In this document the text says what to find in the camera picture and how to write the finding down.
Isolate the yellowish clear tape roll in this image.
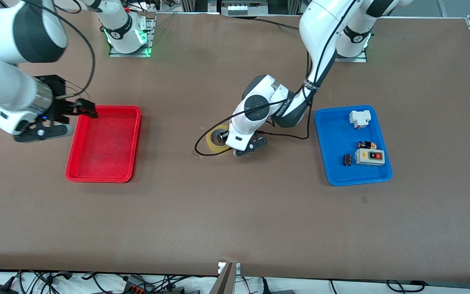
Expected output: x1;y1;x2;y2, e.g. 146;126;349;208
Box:
206;124;236;155

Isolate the red plastic tray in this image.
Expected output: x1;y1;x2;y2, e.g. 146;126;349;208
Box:
65;105;142;183

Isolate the blue plastic tray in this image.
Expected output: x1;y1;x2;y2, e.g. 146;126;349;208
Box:
315;105;394;187

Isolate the grey power strip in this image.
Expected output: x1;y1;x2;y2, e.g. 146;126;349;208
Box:
220;0;269;16

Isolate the white circuit breaker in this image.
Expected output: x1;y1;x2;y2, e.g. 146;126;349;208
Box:
349;110;372;129

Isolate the grey aluminium beam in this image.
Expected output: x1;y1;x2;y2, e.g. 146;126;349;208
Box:
209;263;236;294

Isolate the black power adapter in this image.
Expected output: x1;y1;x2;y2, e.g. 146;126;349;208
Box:
0;277;20;294

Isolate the thin black right gripper wire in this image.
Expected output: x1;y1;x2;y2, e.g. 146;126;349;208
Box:
64;81;90;101

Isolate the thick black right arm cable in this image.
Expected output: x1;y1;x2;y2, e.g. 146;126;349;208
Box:
22;0;96;100

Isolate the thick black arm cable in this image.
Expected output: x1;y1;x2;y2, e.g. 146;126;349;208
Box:
195;0;363;157
22;0;96;100

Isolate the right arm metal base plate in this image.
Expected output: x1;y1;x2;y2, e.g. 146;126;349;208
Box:
109;12;155;58

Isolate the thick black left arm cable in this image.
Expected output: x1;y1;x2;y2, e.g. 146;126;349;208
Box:
195;0;363;157

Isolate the thin grey cable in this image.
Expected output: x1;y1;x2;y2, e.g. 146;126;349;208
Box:
149;11;178;33

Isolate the black cable on table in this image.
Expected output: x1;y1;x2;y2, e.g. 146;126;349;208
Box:
255;16;302;31

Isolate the silver metal bracket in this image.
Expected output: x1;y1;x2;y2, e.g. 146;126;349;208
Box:
217;262;242;275

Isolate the grey on-off switch box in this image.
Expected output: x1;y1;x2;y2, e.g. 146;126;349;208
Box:
355;148;386;167

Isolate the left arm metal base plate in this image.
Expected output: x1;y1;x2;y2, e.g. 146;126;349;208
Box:
335;48;368;63

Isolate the black looped floor cable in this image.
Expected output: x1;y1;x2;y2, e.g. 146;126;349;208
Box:
385;279;426;293

